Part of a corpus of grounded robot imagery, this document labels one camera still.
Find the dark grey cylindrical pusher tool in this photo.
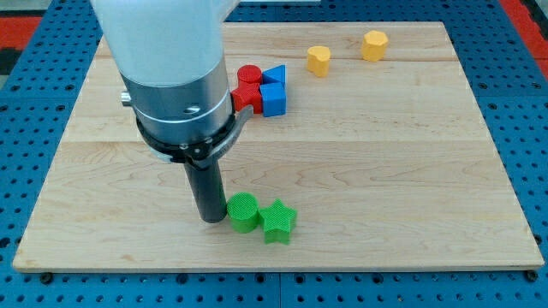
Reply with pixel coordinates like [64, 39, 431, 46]
[184, 162, 227, 223]

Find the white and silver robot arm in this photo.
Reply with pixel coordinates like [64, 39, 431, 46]
[91, 0, 253, 223]

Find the light wooden board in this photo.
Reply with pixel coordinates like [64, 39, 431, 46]
[13, 22, 545, 273]

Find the yellow hexagon block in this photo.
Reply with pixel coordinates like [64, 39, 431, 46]
[360, 30, 389, 62]

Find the green cylinder block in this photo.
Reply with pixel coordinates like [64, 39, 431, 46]
[227, 192, 259, 234]

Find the green star block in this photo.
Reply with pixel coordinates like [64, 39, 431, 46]
[258, 198, 297, 245]

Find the red star block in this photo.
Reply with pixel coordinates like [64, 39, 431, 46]
[231, 83, 263, 114]

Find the blue cube block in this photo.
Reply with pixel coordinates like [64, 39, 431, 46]
[259, 82, 287, 117]

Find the red cylinder block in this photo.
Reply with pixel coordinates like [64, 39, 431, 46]
[236, 64, 262, 84]

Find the blue triangle block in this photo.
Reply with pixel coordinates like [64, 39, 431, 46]
[262, 64, 287, 86]

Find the yellow heart block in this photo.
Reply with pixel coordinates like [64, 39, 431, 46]
[307, 45, 331, 77]

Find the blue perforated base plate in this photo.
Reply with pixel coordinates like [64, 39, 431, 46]
[1, 0, 547, 307]

